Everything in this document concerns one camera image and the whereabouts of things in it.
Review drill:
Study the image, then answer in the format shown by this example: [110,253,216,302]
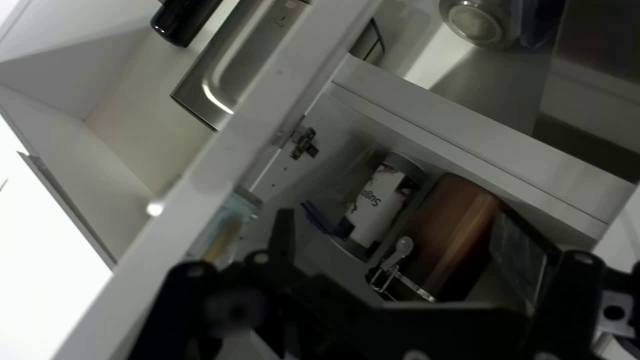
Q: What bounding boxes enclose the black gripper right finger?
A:
[525,251,640,360]

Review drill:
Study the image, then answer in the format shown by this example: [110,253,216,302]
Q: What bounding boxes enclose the steel coffee carafe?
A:
[437,0,532,50]

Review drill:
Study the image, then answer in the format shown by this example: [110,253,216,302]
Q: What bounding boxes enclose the metal cabinet hinge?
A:
[269,117,320,160]

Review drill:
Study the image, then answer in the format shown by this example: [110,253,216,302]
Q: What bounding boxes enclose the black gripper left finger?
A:
[125,209,299,360]

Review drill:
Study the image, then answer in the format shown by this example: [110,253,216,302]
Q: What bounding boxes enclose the white labelled box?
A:
[337,155,420,253]

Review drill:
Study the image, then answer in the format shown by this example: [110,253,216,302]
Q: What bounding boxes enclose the white cabinet door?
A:
[53,0,379,360]

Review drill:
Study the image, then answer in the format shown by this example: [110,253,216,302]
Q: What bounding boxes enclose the steel tray in cabinet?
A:
[171,0,311,132]

